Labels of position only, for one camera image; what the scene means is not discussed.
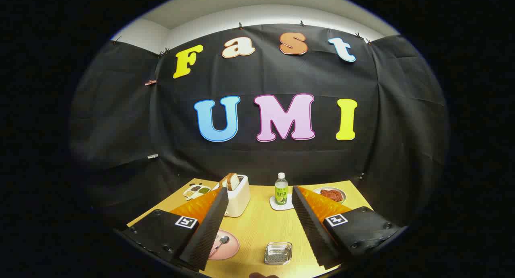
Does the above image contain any green drink bottle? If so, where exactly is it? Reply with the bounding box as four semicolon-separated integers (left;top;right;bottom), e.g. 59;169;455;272
274;173;288;206

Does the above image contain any metal drain basket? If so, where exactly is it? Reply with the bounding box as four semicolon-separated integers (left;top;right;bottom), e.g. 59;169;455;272
264;242;293;266

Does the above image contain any checkered handle metal spoon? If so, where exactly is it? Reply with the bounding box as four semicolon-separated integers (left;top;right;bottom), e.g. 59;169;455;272
209;236;230;257

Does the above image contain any panda condiment dish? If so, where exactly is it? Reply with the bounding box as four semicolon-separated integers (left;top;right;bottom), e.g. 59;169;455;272
183;183;211;200

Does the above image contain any row of black cloth clips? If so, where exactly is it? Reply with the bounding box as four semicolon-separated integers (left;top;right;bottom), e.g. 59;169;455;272
112;21;373;57

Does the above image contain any pink plate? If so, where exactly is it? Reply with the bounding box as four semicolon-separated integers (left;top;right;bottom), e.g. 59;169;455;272
208;229;240;261

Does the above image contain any white toaster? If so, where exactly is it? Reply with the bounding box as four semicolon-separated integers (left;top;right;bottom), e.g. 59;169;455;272
212;175;251;218

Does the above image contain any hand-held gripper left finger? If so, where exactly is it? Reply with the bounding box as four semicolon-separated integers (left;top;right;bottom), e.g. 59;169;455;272
123;186;229;272

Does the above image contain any white coaster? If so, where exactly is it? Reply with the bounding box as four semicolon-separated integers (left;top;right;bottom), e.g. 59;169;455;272
269;194;295;211

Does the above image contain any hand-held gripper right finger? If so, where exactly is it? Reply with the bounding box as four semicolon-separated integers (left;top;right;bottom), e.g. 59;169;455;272
291;185;403;270

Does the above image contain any white plate with food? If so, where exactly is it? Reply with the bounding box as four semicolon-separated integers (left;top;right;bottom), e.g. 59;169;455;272
313;187;346;204

